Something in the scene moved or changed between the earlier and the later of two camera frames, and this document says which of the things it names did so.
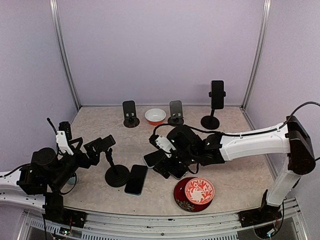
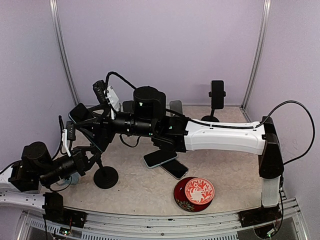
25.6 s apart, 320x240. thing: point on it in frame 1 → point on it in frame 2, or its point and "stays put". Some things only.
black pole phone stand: [211, 122] stays put
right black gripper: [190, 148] → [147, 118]
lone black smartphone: [136, 180] → [91, 126]
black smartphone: [217, 96] stays put
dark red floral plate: [180, 197] stays put
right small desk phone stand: [176, 114] stays put
